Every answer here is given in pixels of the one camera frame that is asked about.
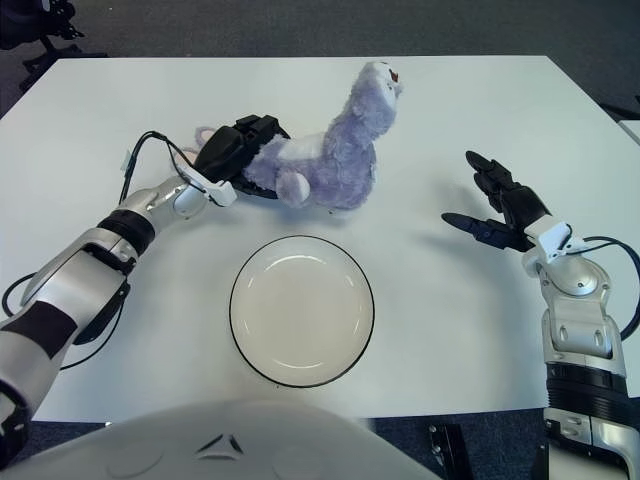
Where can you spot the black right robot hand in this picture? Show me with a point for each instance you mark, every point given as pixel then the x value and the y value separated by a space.
pixel 525 207

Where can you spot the purple plush bunny doll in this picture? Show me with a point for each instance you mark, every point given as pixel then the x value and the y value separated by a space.
pixel 345 170

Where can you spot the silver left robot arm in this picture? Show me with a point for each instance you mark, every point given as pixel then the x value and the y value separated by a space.
pixel 65 285

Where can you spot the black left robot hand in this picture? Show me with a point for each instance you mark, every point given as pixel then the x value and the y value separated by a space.
pixel 220 155

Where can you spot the white plate with black rim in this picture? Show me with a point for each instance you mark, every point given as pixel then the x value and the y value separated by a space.
pixel 302 310

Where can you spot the black bracket under table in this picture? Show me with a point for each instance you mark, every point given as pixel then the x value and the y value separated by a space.
pixel 447 445

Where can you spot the white side desk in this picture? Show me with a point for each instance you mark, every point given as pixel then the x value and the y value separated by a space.
pixel 631 131

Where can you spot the black office chair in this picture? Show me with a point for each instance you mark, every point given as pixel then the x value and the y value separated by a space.
pixel 20 25

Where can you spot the silver robot torso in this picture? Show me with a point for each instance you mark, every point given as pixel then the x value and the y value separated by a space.
pixel 225 450

